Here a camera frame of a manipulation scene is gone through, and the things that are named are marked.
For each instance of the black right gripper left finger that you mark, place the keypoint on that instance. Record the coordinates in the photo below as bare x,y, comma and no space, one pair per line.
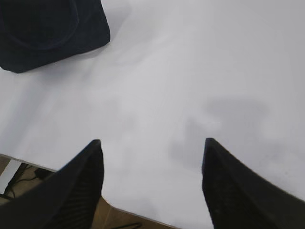
66,200

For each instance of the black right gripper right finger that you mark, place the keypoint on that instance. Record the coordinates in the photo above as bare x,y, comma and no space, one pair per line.
238,198

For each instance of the navy blue lunch bag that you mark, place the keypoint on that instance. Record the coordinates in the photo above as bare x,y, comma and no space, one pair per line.
34,33

